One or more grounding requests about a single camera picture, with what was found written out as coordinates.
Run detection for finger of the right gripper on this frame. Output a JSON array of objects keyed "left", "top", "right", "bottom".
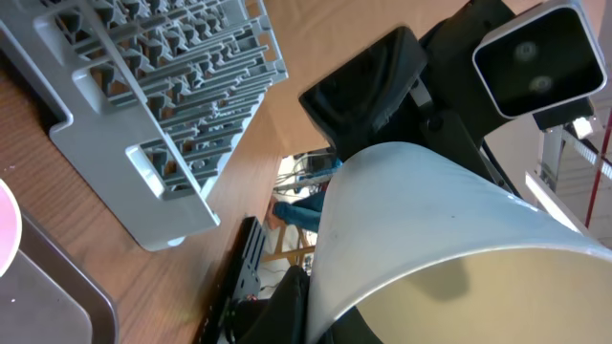
[{"left": 298, "top": 26, "right": 426, "bottom": 161}]

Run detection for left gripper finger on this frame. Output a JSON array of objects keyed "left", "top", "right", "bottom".
[{"left": 236, "top": 266, "right": 381, "bottom": 344}]

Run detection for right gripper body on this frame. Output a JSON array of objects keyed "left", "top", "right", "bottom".
[{"left": 415, "top": 0, "right": 597, "bottom": 183}]

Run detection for white cup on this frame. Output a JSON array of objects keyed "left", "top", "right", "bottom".
[{"left": 306, "top": 142, "right": 611, "bottom": 343}]

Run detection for pink cup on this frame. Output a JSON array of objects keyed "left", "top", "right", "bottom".
[{"left": 0, "top": 180, "right": 22, "bottom": 276}]

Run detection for grey dishwasher rack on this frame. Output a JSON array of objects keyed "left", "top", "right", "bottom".
[{"left": 1, "top": 0, "right": 288, "bottom": 251}]

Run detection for person in blue jeans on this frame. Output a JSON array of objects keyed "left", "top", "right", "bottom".
[{"left": 265, "top": 190, "right": 326, "bottom": 233}]

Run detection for brown serving tray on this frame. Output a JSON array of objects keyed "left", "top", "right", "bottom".
[{"left": 1, "top": 213, "right": 119, "bottom": 344}]

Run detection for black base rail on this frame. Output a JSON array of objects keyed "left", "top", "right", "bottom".
[{"left": 194, "top": 216, "right": 267, "bottom": 344}]

